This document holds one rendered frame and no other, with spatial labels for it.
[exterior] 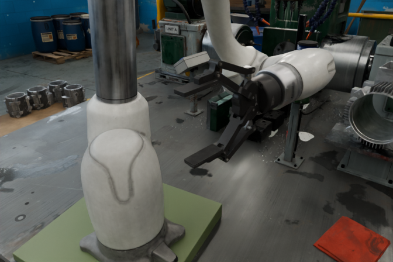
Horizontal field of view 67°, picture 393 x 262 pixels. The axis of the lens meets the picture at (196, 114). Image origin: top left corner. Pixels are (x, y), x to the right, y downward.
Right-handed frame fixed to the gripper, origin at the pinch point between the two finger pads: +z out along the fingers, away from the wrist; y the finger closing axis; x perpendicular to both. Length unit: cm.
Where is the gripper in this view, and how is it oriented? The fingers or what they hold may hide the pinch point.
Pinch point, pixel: (189, 128)
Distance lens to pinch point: 50.7
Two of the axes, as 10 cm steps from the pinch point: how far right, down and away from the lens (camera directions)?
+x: -6.3, -2.8, 7.2
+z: -7.7, 3.5, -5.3
